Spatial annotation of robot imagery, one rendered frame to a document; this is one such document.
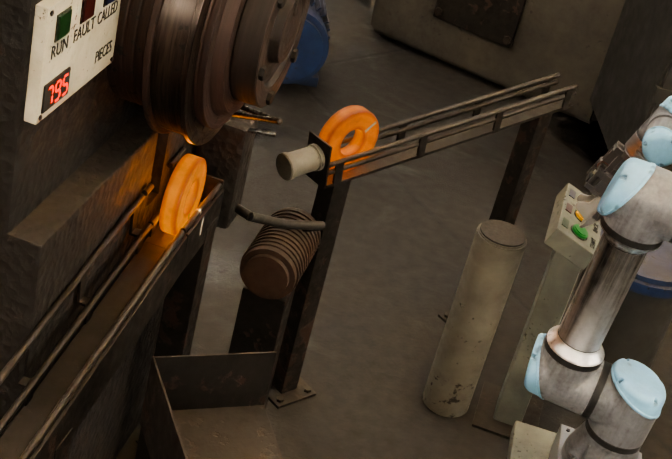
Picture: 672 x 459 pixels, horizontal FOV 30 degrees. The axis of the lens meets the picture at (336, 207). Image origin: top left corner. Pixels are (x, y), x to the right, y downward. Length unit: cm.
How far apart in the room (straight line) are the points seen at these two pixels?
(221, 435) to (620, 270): 78
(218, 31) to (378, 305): 163
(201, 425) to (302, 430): 99
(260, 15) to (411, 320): 162
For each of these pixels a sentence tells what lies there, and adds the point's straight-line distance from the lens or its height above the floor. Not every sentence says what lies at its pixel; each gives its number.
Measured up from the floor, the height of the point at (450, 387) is 9.
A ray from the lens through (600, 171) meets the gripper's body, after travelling 276.
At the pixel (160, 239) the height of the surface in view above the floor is 66.
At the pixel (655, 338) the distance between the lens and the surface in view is 332.
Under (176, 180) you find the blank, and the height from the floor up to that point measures 79.
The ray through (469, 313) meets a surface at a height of 32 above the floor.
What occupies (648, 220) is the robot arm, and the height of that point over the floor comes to 96.
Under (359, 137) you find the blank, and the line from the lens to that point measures 275.
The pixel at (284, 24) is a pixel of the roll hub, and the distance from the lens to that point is 209.
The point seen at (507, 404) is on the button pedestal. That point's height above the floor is 7.
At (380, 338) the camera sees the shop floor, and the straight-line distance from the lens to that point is 336.
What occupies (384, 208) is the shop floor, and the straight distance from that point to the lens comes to 394.
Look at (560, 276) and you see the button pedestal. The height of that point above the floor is 46.
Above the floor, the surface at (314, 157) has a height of 69.
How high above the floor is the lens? 195
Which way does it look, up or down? 30 degrees down
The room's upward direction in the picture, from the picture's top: 14 degrees clockwise
